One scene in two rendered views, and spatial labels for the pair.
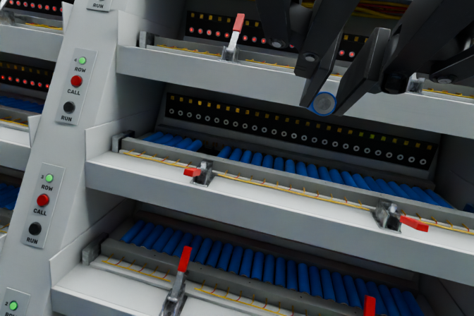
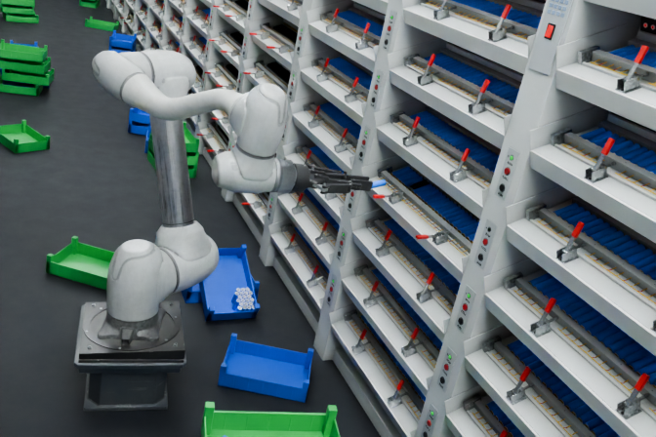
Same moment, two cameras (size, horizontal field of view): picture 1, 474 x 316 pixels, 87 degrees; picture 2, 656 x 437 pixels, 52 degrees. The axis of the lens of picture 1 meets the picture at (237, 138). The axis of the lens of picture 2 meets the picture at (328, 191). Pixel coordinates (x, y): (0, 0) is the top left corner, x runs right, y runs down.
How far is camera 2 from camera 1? 1.87 m
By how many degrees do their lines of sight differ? 60
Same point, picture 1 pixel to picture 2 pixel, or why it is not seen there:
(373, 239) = (429, 244)
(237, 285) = (407, 256)
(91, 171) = not seen: hidden behind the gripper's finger
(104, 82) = (371, 145)
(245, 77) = (408, 155)
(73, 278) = (359, 231)
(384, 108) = (443, 184)
